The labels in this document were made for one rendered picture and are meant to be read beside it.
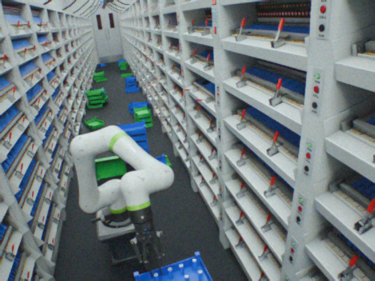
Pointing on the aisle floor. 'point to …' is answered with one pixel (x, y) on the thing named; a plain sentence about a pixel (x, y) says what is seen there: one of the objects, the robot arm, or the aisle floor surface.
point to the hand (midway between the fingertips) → (154, 267)
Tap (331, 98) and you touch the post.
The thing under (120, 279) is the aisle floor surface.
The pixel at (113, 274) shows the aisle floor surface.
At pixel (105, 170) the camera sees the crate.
